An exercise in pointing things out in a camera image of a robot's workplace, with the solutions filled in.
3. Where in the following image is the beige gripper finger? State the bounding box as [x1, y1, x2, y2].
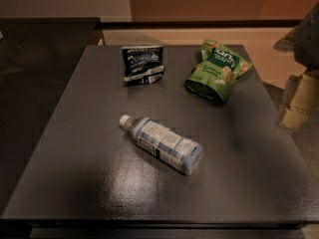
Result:
[278, 69, 319, 129]

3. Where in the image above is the blue plastic water bottle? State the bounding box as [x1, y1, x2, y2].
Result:
[120, 115, 203, 175]

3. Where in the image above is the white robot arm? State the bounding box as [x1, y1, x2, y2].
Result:
[273, 3, 319, 130]

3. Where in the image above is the green snack bag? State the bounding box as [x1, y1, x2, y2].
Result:
[184, 39, 252, 104]

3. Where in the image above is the dark blue snack bag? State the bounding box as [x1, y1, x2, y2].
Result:
[122, 46, 165, 86]

